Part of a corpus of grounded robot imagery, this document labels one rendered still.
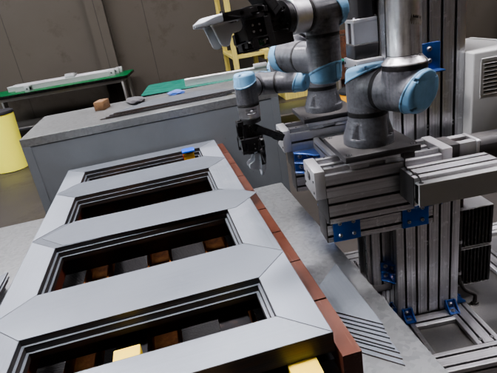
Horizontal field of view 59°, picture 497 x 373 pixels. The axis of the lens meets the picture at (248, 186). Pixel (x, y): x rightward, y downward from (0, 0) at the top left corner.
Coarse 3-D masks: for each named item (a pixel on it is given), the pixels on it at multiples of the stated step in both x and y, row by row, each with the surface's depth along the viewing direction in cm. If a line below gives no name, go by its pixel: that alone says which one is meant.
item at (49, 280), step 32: (160, 160) 216; (96, 192) 181; (128, 192) 183; (64, 224) 155; (160, 224) 144; (192, 224) 146; (64, 256) 140; (224, 288) 106; (256, 288) 107; (96, 320) 101; (128, 320) 102; (160, 320) 103; (32, 352) 99; (288, 352) 85; (320, 352) 87
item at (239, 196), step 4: (232, 192) 158; (236, 192) 158; (240, 192) 157; (244, 192) 156; (232, 196) 155; (236, 196) 154; (240, 196) 154; (244, 196) 153; (248, 196) 153; (236, 200) 152; (240, 200) 151; (244, 200) 150; (236, 204) 148
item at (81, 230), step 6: (78, 222) 155; (84, 222) 154; (90, 222) 154; (72, 228) 151; (78, 228) 150; (84, 228) 150; (90, 228) 149; (72, 234) 147; (78, 234) 146; (84, 234) 145; (90, 234) 144; (66, 240) 143; (72, 240) 142; (78, 240) 142; (84, 240) 141
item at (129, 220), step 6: (126, 210) 158; (132, 210) 157; (138, 210) 157; (120, 216) 154; (126, 216) 153; (132, 216) 153; (138, 216) 152; (120, 222) 150; (126, 222) 149; (132, 222) 148; (138, 222) 147; (120, 228) 145; (126, 228) 144; (132, 228) 144; (138, 228) 143
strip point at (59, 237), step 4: (68, 224) 155; (72, 224) 154; (64, 228) 152; (68, 228) 152; (56, 232) 150; (60, 232) 149; (64, 232) 149; (68, 232) 148; (48, 236) 148; (52, 236) 148; (56, 236) 147; (60, 236) 147; (64, 236) 146; (48, 240) 145; (52, 240) 145; (56, 240) 144; (60, 240) 144; (64, 240) 143; (60, 244) 141
